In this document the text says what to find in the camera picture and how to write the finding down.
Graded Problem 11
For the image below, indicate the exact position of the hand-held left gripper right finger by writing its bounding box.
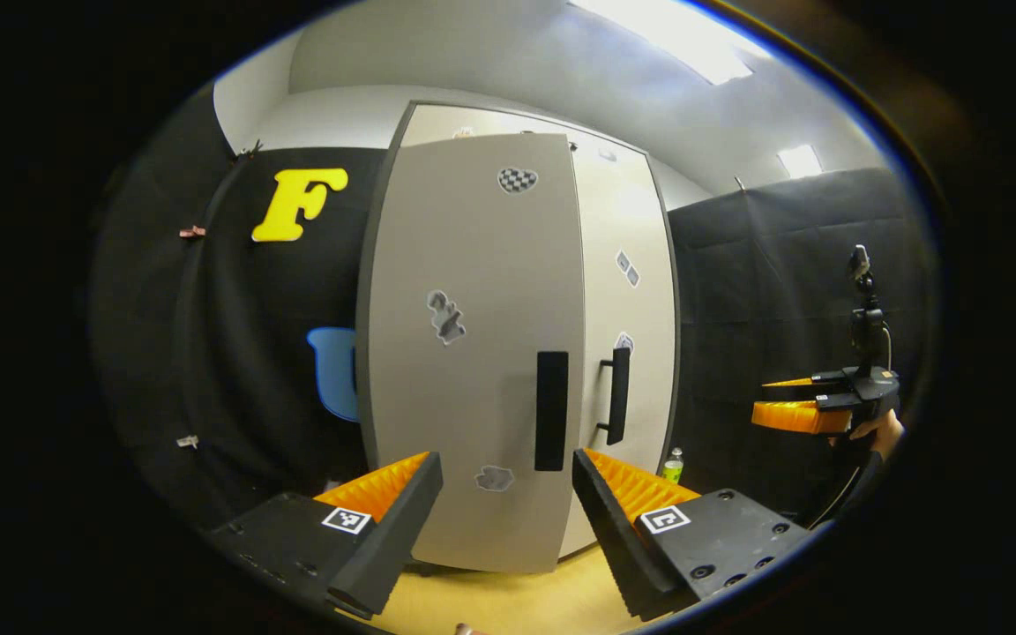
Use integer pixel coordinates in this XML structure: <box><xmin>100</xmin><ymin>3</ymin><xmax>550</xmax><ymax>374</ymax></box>
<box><xmin>571</xmin><ymin>447</ymin><xmax>818</xmax><ymax>621</ymax></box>

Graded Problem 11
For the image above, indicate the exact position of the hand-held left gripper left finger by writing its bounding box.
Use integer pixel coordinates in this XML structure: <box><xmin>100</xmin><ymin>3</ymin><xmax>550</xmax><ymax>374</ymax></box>
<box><xmin>208</xmin><ymin>451</ymin><xmax>444</xmax><ymax>618</ymax></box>

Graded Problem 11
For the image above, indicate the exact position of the white cabinet door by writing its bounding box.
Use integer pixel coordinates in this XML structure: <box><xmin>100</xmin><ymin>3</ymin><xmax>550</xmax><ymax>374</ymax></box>
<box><xmin>365</xmin><ymin>132</ymin><xmax>586</xmax><ymax>576</ymax></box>
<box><xmin>571</xmin><ymin>141</ymin><xmax>678</xmax><ymax>558</ymax></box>

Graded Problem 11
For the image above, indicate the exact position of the white shoe cabinet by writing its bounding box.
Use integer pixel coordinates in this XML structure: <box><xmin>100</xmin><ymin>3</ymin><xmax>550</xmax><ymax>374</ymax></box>
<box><xmin>354</xmin><ymin>100</ymin><xmax>681</xmax><ymax>574</ymax></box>

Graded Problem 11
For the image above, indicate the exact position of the small ceiling light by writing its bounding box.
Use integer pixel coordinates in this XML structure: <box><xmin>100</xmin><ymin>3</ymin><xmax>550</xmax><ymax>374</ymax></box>
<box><xmin>777</xmin><ymin>144</ymin><xmax>824</xmax><ymax>180</ymax></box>

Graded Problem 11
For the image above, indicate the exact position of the large ceiling light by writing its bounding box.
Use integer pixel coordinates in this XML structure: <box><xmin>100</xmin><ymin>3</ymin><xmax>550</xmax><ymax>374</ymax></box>
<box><xmin>568</xmin><ymin>0</ymin><xmax>773</xmax><ymax>86</ymax></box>

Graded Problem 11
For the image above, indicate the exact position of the black cable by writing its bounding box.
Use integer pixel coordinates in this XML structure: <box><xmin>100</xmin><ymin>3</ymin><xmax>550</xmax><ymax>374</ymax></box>
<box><xmin>811</xmin><ymin>463</ymin><xmax>866</xmax><ymax>530</ymax></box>

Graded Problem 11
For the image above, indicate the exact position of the black bar door handle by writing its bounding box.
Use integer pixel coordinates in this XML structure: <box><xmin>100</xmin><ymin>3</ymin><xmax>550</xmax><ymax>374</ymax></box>
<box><xmin>596</xmin><ymin>347</ymin><xmax>631</xmax><ymax>446</ymax></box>

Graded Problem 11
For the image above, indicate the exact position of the flat black door handle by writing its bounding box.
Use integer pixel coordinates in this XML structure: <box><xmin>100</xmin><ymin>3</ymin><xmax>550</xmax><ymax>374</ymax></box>
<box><xmin>534</xmin><ymin>350</ymin><xmax>570</xmax><ymax>473</ymax></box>

